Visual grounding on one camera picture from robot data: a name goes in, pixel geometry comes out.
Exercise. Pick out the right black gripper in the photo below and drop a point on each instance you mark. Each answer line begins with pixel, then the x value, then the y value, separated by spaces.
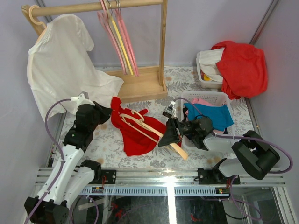
pixel 171 135

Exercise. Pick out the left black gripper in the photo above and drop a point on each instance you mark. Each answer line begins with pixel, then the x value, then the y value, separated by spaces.
pixel 105 111

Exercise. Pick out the red t shirt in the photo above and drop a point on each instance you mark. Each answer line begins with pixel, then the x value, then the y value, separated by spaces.
pixel 137 140

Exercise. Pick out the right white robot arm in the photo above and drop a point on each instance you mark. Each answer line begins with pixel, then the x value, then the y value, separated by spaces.
pixel 253 155

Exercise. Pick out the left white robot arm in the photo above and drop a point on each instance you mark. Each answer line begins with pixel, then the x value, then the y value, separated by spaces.
pixel 52 203

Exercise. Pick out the yellow hanger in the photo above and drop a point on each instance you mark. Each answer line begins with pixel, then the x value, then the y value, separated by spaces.
pixel 120 39

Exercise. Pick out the white t shirt on hanger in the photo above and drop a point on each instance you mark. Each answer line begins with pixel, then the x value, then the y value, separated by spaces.
pixel 59 67

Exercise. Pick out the pink hanger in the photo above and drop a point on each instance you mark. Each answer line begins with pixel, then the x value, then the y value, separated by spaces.
pixel 105 19
pixel 126 40

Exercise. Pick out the wooden hanger with white shirt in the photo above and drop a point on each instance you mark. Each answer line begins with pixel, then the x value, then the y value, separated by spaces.
pixel 36 24

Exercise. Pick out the pink garment in basket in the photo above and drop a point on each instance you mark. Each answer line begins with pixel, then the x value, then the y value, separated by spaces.
pixel 203 102

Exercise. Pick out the wooden clothes rack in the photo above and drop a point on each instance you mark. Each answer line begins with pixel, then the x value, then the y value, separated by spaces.
pixel 151 84

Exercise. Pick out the rear white basket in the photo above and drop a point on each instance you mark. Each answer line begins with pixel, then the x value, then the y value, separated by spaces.
pixel 206 84

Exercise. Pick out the white garment in rear basket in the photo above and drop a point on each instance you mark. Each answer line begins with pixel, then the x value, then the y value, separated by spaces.
pixel 207 62

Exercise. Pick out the red garment on rear basket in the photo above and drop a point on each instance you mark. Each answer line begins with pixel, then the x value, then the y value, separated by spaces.
pixel 243 68

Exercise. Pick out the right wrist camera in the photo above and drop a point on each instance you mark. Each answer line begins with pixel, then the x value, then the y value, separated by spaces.
pixel 170 111

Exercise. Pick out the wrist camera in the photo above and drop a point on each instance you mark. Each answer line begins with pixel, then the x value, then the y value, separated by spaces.
pixel 81 99
pixel 170 111

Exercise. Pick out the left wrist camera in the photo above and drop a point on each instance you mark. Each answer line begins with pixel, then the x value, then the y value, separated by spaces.
pixel 81 99

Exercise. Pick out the aluminium rail frame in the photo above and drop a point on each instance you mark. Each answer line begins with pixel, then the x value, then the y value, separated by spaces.
pixel 197 181

